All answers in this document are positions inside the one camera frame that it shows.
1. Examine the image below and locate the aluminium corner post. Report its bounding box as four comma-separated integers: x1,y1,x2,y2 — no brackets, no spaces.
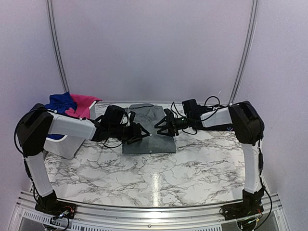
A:
46,0,69,92
228,0,259,104

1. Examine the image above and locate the black t-shirt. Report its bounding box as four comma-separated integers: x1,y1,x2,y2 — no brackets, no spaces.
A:
192,124,233,131

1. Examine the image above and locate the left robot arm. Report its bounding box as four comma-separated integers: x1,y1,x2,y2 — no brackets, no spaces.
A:
13,103,150,214

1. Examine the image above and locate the pink garment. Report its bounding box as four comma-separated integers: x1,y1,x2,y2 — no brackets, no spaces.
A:
65,94,102,119

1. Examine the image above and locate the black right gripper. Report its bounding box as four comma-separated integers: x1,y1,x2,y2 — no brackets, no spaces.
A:
155,114,192,136

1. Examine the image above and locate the grey garment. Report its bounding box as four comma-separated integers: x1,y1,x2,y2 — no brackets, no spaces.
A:
122,103,176,154

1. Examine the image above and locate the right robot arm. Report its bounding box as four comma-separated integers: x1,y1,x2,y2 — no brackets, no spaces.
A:
154,99,265,216

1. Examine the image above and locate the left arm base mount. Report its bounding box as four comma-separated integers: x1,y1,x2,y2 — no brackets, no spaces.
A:
35,200,77,219

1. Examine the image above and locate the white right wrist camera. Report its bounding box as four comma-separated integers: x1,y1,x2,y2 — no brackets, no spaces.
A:
164,102,178,119

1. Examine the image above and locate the blue garment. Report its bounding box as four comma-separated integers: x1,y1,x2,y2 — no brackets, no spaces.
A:
44,93,78,140

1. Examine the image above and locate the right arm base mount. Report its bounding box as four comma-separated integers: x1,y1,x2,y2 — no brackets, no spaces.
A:
219,202,264,220

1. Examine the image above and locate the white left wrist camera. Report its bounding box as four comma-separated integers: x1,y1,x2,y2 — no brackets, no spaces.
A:
126,111,136,126

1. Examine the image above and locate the right aluminium corner post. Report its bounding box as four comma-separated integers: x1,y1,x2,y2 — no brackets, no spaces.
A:
228,0,259,104

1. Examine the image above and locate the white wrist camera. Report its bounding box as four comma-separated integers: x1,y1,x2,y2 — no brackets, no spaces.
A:
164,102,178,119
126,111,136,126

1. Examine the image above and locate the aluminium front frame rail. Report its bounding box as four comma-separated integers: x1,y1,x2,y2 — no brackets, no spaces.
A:
8,191,290,231

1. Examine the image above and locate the white plastic laundry basket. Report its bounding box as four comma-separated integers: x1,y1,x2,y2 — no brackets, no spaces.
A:
44,101,97,160

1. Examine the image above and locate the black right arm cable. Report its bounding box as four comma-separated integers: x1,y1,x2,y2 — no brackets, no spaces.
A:
181,96,221,135

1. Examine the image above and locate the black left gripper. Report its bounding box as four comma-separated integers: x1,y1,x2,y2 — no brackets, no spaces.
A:
110,122,150,144

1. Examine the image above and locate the left aluminium corner post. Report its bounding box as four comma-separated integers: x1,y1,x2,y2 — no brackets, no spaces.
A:
46,0,69,92

